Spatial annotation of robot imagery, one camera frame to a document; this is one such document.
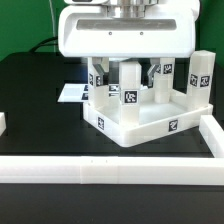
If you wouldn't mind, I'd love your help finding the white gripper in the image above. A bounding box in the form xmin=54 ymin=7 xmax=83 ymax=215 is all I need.
xmin=58 ymin=3 xmax=196 ymax=88

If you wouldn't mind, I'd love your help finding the white desk top tray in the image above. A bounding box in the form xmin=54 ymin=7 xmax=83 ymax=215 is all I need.
xmin=83 ymin=89 xmax=213 ymax=147

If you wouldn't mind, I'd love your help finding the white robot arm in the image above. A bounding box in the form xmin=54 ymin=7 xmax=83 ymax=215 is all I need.
xmin=58 ymin=0 xmax=200 ymax=86

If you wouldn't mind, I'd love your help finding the white marker base plate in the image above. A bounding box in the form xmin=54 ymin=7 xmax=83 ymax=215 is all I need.
xmin=58 ymin=83 xmax=119 ymax=103

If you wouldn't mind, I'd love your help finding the black cable with connector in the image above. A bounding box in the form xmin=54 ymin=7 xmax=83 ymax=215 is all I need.
xmin=27 ymin=36 xmax=61 ymax=54

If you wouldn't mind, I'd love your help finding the white thin cable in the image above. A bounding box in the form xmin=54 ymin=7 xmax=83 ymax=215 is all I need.
xmin=48 ymin=0 xmax=57 ymax=38

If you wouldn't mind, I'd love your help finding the white front obstacle rail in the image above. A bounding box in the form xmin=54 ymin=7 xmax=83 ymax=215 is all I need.
xmin=0 ymin=156 xmax=224 ymax=186

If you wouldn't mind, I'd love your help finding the white obstacle rail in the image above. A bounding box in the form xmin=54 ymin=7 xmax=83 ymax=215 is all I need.
xmin=0 ymin=156 xmax=224 ymax=186
xmin=199 ymin=115 xmax=224 ymax=159

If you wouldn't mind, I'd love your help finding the white right obstacle rail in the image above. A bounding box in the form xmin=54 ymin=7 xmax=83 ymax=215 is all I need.
xmin=199 ymin=115 xmax=224 ymax=159

